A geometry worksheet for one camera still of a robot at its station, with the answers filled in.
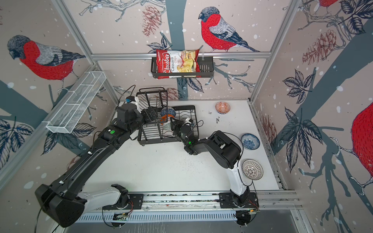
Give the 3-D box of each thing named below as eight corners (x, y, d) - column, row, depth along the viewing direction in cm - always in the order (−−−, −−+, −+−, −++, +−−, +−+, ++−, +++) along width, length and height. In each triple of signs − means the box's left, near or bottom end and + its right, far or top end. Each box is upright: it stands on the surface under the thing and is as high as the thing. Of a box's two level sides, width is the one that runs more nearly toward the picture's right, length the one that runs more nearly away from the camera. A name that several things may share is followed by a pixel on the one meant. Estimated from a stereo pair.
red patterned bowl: (220, 116, 112) (221, 113, 109) (213, 108, 118) (213, 104, 115) (231, 111, 116) (233, 107, 113) (223, 103, 122) (224, 99, 119)
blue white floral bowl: (252, 153, 94) (255, 149, 89) (238, 141, 100) (241, 136, 95) (259, 147, 97) (263, 142, 92) (246, 135, 103) (249, 130, 98)
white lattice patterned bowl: (244, 181, 82) (247, 178, 78) (240, 162, 89) (243, 159, 85) (262, 181, 82) (266, 178, 78) (256, 162, 89) (259, 159, 85)
